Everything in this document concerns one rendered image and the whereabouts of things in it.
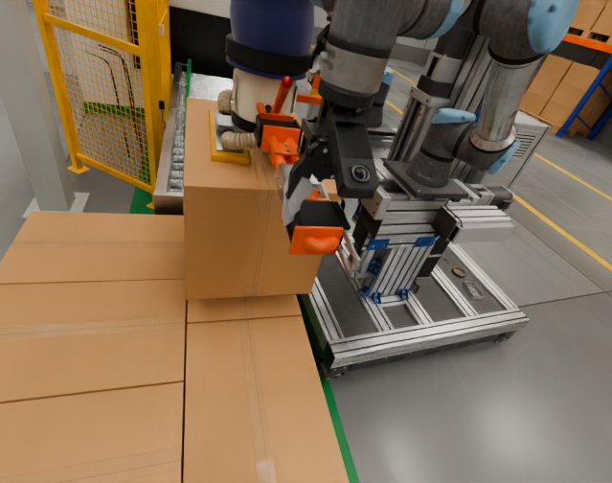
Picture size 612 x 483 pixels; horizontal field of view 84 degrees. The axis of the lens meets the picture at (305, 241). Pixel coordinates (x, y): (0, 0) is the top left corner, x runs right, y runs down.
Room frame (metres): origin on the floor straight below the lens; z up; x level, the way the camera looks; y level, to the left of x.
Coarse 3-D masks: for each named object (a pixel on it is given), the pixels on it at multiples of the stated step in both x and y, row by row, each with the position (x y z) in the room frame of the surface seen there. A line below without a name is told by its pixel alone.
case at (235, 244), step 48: (192, 144) 0.84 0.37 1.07; (192, 192) 0.65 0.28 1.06; (240, 192) 0.69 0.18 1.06; (336, 192) 0.80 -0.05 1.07; (192, 240) 0.65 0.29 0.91; (240, 240) 0.70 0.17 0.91; (288, 240) 0.75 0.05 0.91; (192, 288) 0.65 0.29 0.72; (240, 288) 0.70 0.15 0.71; (288, 288) 0.77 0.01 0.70
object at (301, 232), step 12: (312, 204) 0.45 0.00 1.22; (324, 204) 0.46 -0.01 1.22; (300, 216) 0.41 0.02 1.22; (312, 216) 0.42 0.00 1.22; (324, 216) 0.43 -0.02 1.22; (336, 216) 0.44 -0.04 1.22; (288, 228) 0.43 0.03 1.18; (300, 228) 0.38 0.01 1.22; (312, 228) 0.39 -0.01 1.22; (324, 228) 0.40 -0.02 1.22; (336, 228) 0.41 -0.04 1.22; (300, 240) 0.38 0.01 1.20; (300, 252) 0.39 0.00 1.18; (312, 252) 0.39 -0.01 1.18
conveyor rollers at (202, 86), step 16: (192, 80) 3.10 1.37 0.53; (208, 80) 3.17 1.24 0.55; (224, 80) 3.31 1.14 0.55; (192, 96) 2.70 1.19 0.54; (208, 96) 2.82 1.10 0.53; (176, 128) 2.07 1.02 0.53; (176, 144) 1.84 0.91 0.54; (176, 160) 1.67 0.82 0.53; (176, 176) 1.50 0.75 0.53; (176, 192) 1.35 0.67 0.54
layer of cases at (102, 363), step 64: (64, 256) 0.79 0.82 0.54; (128, 256) 0.87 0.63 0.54; (0, 320) 0.50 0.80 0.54; (64, 320) 0.55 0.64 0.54; (128, 320) 0.61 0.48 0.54; (192, 320) 0.67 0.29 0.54; (256, 320) 0.73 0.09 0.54; (0, 384) 0.34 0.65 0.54; (64, 384) 0.38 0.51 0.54; (128, 384) 0.42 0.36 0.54; (192, 384) 0.46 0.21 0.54; (256, 384) 0.51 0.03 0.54; (320, 384) 0.56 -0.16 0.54; (0, 448) 0.21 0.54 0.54; (64, 448) 0.24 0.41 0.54; (128, 448) 0.28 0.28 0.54; (192, 448) 0.31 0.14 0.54; (256, 448) 0.35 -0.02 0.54; (320, 448) 0.39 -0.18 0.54
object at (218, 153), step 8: (216, 112) 1.05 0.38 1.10; (224, 112) 1.01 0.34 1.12; (216, 120) 0.99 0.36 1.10; (216, 128) 0.93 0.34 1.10; (216, 136) 0.88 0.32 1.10; (216, 144) 0.84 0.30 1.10; (216, 152) 0.80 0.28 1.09; (224, 152) 0.81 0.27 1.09; (232, 152) 0.82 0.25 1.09; (240, 152) 0.83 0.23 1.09; (216, 160) 0.78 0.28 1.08; (224, 160) 0.79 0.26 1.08; (232, 160) 0.80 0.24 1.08; (240, 160) 0.81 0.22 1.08; (248, 160) 0.82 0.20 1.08
